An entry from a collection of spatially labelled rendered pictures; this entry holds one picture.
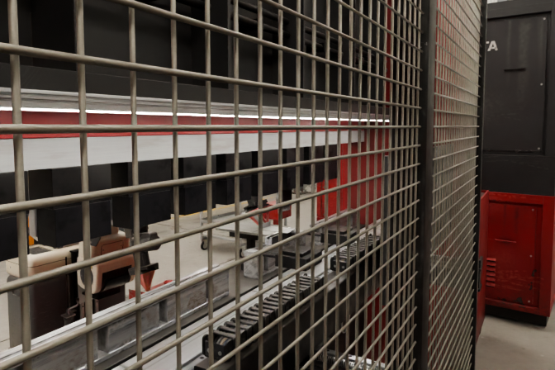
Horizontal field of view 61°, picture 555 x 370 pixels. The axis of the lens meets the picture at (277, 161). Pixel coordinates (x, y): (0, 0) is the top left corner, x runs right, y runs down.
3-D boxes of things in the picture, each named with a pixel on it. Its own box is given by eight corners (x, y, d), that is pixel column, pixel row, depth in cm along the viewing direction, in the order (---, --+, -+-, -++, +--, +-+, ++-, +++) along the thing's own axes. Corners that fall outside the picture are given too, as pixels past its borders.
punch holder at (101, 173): (88, 230, 114) (86, 162, 112) (112, 234, 109) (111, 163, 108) (29, 243, 101) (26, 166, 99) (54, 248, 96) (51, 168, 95)
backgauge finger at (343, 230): (299, 232, 195) (299, 220, 195) (358, 239, 182) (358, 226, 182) (285, 238, 185) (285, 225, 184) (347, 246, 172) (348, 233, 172)
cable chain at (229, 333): (305, 286, 125) (305, 272, 124) (325, 290, 122) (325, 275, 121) (201, 356, 87) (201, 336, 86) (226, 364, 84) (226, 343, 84)
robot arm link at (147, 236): (141, 220, 186) (123, 224, 179) (160, 215, 179) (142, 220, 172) (147, 249, 185) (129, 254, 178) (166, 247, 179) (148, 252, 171)
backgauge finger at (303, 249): (254, 251, 165) (254, 237, 165) (322, 261, 153) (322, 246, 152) (235, 259, 155) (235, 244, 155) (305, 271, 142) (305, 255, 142)
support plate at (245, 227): (239, 222, 212) (239, 220, 212) (290, 228, 199) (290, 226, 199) (215, 230, 197) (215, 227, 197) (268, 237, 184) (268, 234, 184)
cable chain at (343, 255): (370, 243, 170) (370, 232, 170) (386, 245, 168) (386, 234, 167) (329, 270, 138) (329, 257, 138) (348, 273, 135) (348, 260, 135)
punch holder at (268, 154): (261, 190, 183) (261, 148, 182) (280, 192, 179) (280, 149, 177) (239, 195, 170) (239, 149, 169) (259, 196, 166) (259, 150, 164)
